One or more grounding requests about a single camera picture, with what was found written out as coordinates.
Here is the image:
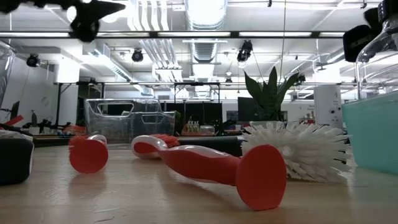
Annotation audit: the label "black monitor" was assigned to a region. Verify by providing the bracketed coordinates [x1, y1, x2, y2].
[238, 96, 259, 123]

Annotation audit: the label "clear plastic bin with handles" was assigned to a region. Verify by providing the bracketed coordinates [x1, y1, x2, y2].
[84, 98, 177, 144]
[0, 39, 17, 108]

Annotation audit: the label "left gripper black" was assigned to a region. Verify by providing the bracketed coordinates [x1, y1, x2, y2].
[0, 0, 126, 43]

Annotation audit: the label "black ceiling spotlight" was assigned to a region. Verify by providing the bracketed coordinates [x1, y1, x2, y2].
[236, 39, 253, 62]
[131, 49, 144, 63]
[25, 54, 40, 68]

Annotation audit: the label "white box device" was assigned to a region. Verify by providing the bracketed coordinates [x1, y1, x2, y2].
[313, 85, 344, 130]

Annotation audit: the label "black scrub brush white bristles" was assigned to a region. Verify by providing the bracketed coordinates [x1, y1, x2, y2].
[0, 129, 35, 187]

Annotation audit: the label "silver ceiling duct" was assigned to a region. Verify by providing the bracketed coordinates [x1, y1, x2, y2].
[185, 0, 228, 31]

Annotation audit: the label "clear soap dispenser black pump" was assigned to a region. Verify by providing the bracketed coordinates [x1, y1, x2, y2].
[355, 0, 398, 100]

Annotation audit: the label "green leafy plant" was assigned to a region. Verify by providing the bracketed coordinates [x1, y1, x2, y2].
[244, 65, 300, 124]

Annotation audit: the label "teal plastic bin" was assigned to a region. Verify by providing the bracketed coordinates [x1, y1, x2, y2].
[341, 90, 398, 174]

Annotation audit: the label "short red palm brush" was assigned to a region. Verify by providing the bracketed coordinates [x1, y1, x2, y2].
[68, 134, 109, 174]

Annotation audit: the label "red flat object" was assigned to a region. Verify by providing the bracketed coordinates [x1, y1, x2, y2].
[4, 114, 25, 128]

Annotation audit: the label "black overhead frame beam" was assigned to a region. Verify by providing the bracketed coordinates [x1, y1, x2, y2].
[0, 30, 346, 39]

